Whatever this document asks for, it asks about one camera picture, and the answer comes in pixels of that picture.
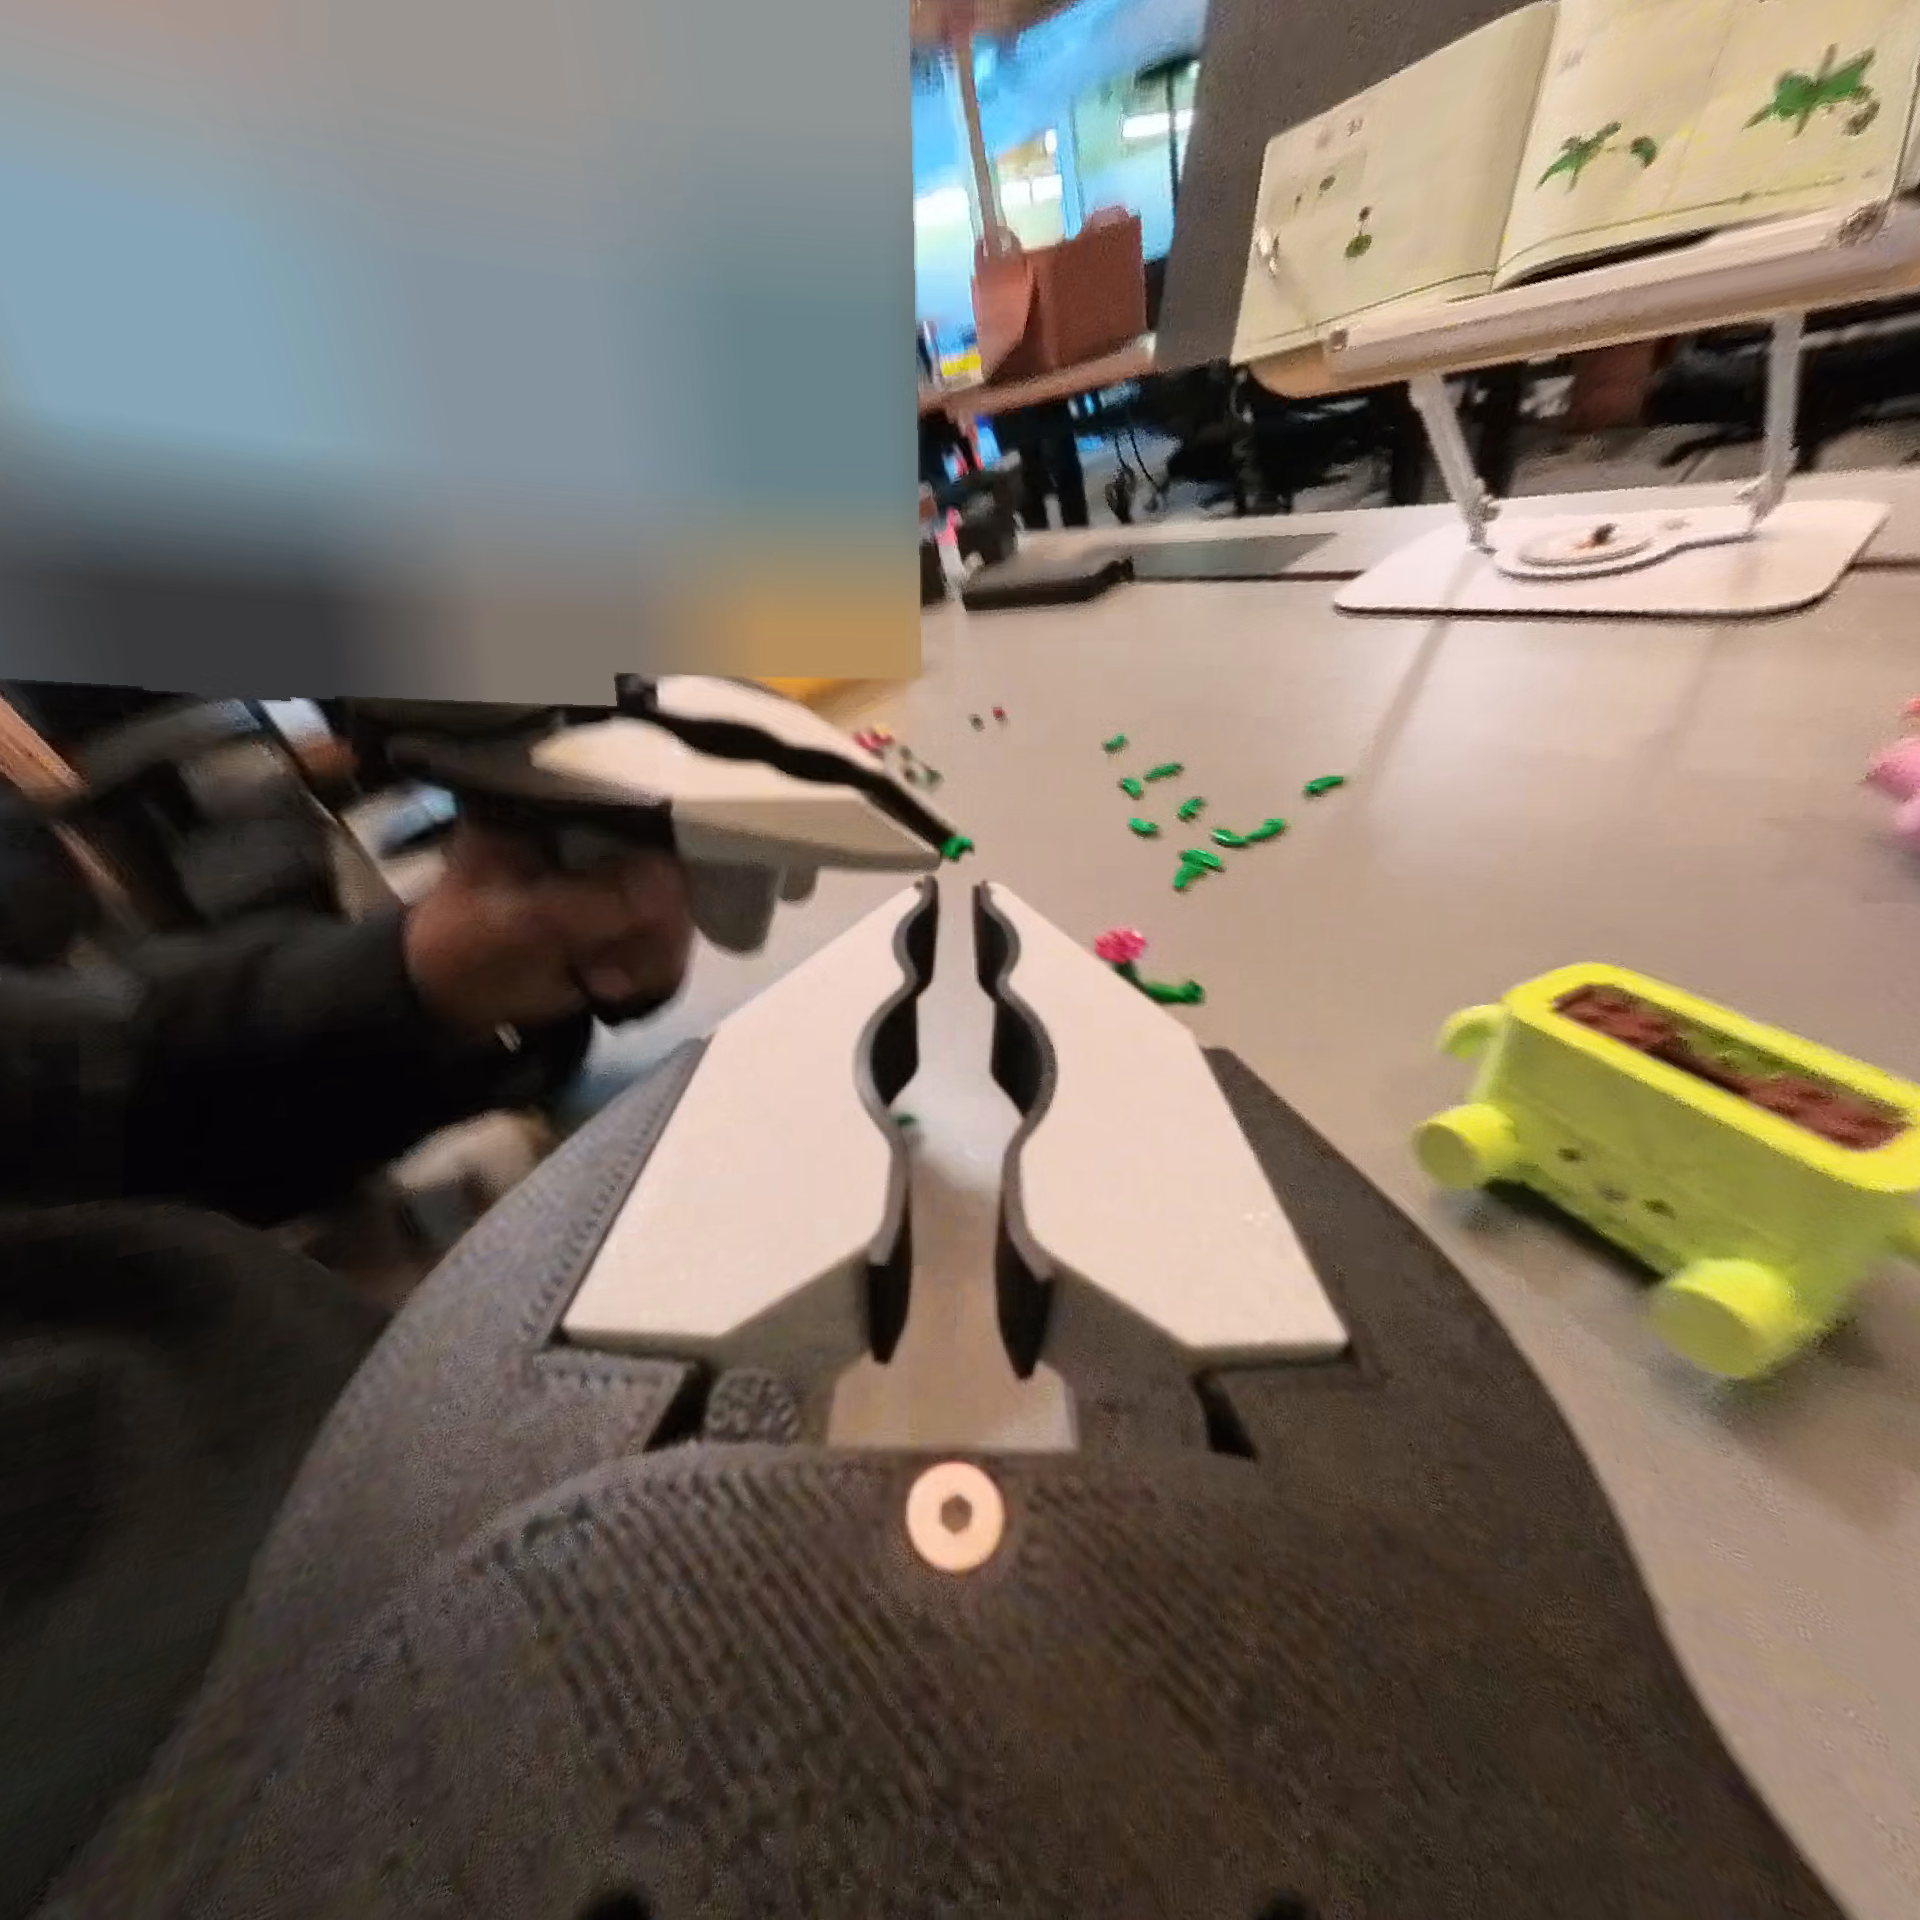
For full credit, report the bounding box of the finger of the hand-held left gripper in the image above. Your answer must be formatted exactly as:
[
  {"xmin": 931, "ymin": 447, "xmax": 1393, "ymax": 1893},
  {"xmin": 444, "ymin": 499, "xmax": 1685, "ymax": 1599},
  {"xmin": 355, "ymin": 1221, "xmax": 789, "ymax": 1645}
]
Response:
[
  {"xmin": 527, "ymin": 718, "xmax": 943, "ymax": 875},
  {"xmin": 618, "ymin": 672, "xmax": 958, "ymax": 835}
]

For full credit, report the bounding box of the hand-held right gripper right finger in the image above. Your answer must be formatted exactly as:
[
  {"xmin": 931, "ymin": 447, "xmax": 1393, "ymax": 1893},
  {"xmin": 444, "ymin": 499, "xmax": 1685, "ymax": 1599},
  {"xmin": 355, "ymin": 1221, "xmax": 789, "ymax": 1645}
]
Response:
[{"xmin": 972, "ymin": 882, "xmax": 1353, "ymax": 1375}]

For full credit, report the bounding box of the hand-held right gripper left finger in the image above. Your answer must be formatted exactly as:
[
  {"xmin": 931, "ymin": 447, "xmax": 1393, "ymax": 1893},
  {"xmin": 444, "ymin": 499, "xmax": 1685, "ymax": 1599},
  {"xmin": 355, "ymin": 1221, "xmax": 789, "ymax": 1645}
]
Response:
[{"xmin": 563, "ymin": 878, "xmax": 943, "ymax": 1403}]

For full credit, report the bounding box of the person's left forearm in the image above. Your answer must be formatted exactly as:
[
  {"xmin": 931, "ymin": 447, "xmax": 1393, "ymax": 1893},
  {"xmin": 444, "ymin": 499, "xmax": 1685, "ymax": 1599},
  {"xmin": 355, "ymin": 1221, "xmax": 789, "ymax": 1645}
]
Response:
[{"xmin": 0, "ymin": 900, "xmax": 436, "ymax": 1187}]

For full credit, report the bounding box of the person's left hand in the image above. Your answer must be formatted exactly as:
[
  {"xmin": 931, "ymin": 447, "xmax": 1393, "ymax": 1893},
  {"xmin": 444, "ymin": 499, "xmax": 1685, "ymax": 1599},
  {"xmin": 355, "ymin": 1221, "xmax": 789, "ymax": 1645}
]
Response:
[{"xmin": 404, "ymin": 831, "xmax": 699, "ymax": 1040}]

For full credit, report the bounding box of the pile of small flower bricks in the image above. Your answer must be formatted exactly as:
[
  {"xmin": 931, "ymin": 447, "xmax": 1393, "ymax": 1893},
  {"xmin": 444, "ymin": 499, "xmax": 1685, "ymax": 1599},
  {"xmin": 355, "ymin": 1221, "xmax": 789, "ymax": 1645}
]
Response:
[{"xmin": 852, "ymin": 704, "xmax": 1011, "ymax": 792}]

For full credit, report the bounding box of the pink flower on brown stem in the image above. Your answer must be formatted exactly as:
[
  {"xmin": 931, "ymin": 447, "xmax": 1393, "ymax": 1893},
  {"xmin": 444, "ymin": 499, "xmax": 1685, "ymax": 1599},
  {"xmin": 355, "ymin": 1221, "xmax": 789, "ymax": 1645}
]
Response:
[{"xmin": 1094, "ymin": 928, "xmax": 1207, "ymax": 1011}]

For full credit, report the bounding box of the black flat pad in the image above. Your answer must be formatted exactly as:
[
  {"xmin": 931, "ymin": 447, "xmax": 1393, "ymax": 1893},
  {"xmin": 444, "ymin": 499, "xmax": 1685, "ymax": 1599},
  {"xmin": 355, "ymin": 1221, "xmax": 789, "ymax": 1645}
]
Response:
[{"xmin": 961, "ymin": 556, "xmax": 1137, "ymax": 612}]

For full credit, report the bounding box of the group of loose green leaves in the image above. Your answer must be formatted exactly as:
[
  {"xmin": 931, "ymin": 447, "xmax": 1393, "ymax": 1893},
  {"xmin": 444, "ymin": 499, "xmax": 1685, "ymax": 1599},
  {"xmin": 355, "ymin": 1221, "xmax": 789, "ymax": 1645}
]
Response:
[{"xmin": 1101, "ymin": 731, "xmax": 1349, "ymax": 893}]

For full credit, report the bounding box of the background wooden desk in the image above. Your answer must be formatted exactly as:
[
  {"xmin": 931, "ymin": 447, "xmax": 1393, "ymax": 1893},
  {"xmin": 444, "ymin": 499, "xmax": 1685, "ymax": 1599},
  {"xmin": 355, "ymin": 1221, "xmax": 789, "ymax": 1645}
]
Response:
[{"xmin": 918, "ymin": 335, "xmax": 1164, "ymax": 418}]

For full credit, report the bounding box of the lime green brick pot figure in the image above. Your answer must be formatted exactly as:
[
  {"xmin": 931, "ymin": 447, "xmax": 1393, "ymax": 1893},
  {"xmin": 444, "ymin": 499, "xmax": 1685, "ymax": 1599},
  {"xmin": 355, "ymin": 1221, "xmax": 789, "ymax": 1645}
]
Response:
[{"xmin": 1410, "ymin": 962, "xmax": 1920, "ymax": 1383}]

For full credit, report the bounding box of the dark grey divider panel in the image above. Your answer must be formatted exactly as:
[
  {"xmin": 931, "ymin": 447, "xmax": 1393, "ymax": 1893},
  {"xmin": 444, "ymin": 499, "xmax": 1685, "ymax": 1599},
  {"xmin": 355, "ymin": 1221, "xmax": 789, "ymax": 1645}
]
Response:
[{"xmin": 1155, "ymin": 0, "xmax": 1562, "ymax": 368}]

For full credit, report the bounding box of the white book stand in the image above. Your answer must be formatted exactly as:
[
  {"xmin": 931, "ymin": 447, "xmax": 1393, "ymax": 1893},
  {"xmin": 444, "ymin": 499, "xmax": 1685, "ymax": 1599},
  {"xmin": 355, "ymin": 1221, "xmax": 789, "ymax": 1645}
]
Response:
[{"xmin": 1319, "ymin": 194, "xmax": 1920, "ymax": 619}]

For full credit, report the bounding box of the pink brick pot figure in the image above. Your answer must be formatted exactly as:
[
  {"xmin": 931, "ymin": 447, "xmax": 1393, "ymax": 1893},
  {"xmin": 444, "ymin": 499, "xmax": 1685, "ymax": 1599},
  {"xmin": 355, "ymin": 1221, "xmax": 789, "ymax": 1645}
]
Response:
[{"xmin": 1862, "ymin": 698, "xmax": 1920, "ymax": 847}]

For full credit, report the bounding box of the open instruction booklet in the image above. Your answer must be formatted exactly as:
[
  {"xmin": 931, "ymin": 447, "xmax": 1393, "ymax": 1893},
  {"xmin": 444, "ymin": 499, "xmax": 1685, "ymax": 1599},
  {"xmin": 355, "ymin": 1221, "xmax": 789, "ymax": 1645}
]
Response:
[{"xmin": 1230, "ymin": 0, "xmax": 1920, "ymax": 368}]

